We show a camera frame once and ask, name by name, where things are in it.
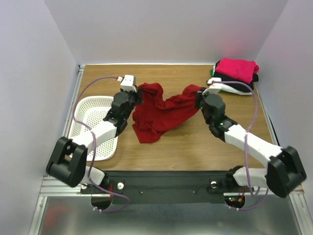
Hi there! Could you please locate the dark red t shirt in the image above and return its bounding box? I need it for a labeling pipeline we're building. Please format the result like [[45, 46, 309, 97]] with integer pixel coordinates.
[[133, 83, 201, 143]]

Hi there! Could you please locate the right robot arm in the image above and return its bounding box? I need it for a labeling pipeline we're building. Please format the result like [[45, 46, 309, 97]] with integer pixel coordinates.
[[195, 91, 307, 198]]

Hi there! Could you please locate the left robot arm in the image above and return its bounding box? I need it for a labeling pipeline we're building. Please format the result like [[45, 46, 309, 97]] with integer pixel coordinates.
[[46, 89, 142, 193]]

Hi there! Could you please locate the white folded t shirt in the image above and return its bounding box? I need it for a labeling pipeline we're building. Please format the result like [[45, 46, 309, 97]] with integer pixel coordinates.
[[207, 61, 252, 95]]

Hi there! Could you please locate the black folded t shirt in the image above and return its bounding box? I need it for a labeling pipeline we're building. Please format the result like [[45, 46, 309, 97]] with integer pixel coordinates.
[[212, 72, 259, 93]]

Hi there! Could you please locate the pink folded t shirt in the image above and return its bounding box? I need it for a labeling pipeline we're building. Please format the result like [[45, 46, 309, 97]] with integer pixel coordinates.
[[215, 57, 260, 83]]

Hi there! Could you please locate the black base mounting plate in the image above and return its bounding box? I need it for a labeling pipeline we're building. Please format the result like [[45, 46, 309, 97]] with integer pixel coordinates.
[[50, 168, 255, 205]]

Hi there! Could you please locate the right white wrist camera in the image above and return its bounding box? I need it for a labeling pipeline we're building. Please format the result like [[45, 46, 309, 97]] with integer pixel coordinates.
[[202, 83, 227, 95]]

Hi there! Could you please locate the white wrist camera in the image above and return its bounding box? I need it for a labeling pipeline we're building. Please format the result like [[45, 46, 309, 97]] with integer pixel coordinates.
[[202, 83, 227, 95], [117, 75, 137, 92]]

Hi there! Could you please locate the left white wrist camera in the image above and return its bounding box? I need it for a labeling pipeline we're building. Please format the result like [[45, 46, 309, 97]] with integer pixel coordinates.
[[117, 75, 137, 92]]

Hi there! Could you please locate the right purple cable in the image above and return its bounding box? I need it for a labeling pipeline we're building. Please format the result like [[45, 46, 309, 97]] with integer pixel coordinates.
[[210, 80, 269, 212]]

